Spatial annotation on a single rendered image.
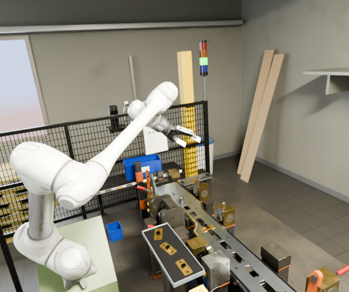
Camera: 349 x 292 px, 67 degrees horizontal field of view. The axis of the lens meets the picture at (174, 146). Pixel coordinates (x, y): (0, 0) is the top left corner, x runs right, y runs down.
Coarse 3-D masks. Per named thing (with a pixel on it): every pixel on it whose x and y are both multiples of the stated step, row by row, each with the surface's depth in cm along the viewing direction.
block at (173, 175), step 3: (168, 171) 221; (171, 171) 220; (174, 171) 220; (177, 171) 219; (168, 174) 223; (171, 174) 217; (174, 174) 218; (177, 174) 220; (168, 177) 224; (171, 177) 218; (174, 177) 219; (177, 177) 220; (180, 177) 222; (171, 180) 220; (174, 180) 220; (177, 180) 222
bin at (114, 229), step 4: (108, 224) 202; (112, 224) 204; (116, 224) 205; (108, 228) 203; (112, 228) 204; (116, 228) 206; (120, 228) 196; (108, 232) 199; (112, 232) 193; (116, 232) 195; (120, 232) 197; (112, 236) 195; (116, 236) 196; (120, 236) 198; (112, 240) 196
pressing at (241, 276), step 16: (160, 192) 200; (176, 192) 198; (192, 208) 176; (208, 224) 158; (208, 240) 144; (224, 240) 143; (240, 256) 131; (256, 256) 131; (240, 272) 122; (256, 272) 121; (272, 272) 120; (256, 288) 113; (272, 288) 113; (288, 288) 112
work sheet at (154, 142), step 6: (144, 132) 231; (150, 132) 233; (156, 132) 236; (144, 138) 232; (150, 138) 235; (156, 138) 237; (162, 138) 240; (144, 144) 234; (150, 144) 236; (156, 144) 239; (162, 144) 241; (150, 150) 238; (156, 150) 240; (162, 150) 243
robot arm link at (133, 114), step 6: (132, 102) 135; (138, 102) 134; (144, 102) 133; (132, 108) 132; (138, 108) 132; (144, 108) 131; (132, 114) 133; (138, 114) 133; (150, 120) 135; (156, 120) 137; (150, 126) 139
